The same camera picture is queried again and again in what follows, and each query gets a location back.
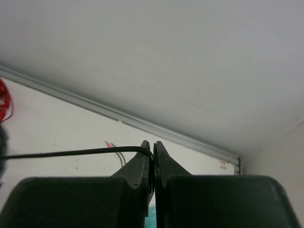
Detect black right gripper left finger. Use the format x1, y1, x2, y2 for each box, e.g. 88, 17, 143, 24
0, 141, 150, 228

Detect thin black headphone cable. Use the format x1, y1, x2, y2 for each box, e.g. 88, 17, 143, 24
0, 142, 155, 167

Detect black over-ear headphones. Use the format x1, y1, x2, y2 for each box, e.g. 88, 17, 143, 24
0, 123, 8, 187

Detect red headphones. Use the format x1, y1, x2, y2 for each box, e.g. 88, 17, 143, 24
0, 79, 14, 122

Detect aluminium table frame rail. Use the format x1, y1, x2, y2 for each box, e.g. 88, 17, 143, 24
0, 66, 241, 175

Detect teal cat-ear headphones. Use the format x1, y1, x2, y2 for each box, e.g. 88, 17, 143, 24
144, 205, 157, 228

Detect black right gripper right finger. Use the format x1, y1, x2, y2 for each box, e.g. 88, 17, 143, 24
153, 142, 300, 228

